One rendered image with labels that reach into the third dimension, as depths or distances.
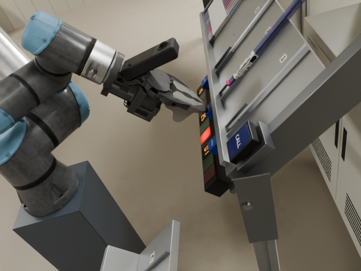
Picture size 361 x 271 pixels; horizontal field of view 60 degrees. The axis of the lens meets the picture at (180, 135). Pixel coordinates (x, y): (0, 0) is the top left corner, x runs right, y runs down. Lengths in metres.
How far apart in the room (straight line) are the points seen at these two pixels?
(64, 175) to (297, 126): 0.59
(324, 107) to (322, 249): 0.85
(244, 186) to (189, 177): 1.06
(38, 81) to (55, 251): 0.50
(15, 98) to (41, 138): 0.17
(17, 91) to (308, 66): 0.49
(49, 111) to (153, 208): 0.79
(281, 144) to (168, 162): 1.18
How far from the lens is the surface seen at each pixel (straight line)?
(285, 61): 0.53
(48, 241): 0.92
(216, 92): 0.65
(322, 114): 0.45
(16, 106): 0.64
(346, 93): 0.44
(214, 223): 1.32
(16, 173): 0.79
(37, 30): 0.59
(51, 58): 0.60
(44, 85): 0.66
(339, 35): 1.03
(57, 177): 0.83
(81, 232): 0.88
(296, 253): 1.23
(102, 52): 0.59
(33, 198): 0.84
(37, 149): 0.78
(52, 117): 0.79
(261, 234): 0.55
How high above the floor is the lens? 1.09
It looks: 39 degrees down
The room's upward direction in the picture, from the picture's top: 20 degrees counter-clockwise
